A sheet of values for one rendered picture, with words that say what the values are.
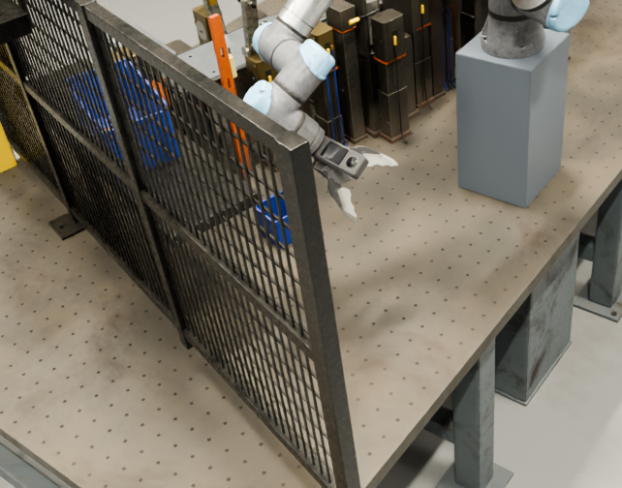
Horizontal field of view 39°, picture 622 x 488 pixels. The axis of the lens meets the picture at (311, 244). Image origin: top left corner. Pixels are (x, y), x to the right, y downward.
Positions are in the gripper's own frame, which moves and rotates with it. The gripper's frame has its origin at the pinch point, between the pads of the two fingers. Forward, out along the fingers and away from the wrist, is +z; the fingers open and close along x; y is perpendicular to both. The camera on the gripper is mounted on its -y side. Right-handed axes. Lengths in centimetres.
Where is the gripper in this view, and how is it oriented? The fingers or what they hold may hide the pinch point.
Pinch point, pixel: (379, 195)
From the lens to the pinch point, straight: 187.8
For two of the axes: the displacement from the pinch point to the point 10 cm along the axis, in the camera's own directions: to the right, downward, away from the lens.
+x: -5.8, 8.1, -0.1
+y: -3.9, -2.7, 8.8
